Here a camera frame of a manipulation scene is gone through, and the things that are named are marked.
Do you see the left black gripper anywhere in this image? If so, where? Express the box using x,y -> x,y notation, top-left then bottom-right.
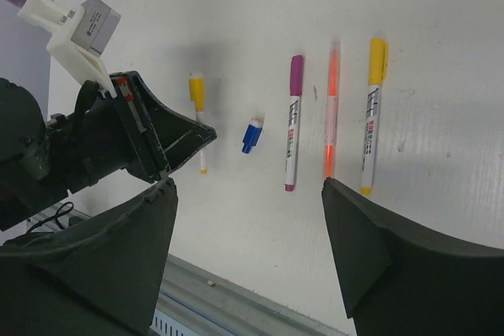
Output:
74,71 -> 217,183

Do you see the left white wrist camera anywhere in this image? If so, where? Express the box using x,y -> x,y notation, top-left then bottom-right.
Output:
18,0 -> 120,98

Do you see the white pen purple end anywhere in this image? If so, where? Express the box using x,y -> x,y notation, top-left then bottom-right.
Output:
284,96 -> 301,192

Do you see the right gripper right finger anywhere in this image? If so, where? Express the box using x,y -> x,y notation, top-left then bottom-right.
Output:
321,179 -> 503,335

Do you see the blue pen cap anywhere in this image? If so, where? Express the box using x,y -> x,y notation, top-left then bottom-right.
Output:
242,114 -> 265,154

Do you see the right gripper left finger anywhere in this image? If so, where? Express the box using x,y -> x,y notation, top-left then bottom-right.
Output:
1,178 -> 178,335

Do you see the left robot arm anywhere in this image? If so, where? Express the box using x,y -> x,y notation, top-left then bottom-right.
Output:
1,71 -> 217,231

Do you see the short yellow pen cap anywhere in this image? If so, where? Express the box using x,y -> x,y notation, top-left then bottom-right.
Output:
369,38 -> 388,86

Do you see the white marker yellow end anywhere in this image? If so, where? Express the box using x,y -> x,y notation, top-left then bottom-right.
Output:
361,85 -> 381,196

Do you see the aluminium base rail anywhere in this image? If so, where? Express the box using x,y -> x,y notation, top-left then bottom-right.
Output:
23,201 -> 355,336

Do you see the perforated cable duct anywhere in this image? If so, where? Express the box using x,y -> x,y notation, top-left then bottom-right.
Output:
150,305 -> 222,335

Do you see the purple pen cap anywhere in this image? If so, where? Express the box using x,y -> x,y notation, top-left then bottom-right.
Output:
289,54 -> 304,96

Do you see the orange highlighter pen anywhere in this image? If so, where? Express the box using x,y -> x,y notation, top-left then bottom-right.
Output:
324,40 -> 340,178

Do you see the thin white pen yellow end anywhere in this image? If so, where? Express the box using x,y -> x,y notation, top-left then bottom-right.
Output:
195,109 -> 209,175

